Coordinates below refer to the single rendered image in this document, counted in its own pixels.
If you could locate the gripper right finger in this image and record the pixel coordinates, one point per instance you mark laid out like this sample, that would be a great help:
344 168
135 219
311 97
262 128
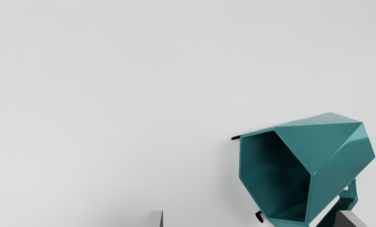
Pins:
348 220

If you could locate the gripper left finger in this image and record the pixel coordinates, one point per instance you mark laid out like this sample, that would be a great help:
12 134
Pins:
155 219

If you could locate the teal faceted mug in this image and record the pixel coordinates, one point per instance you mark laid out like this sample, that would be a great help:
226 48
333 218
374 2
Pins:
317 157

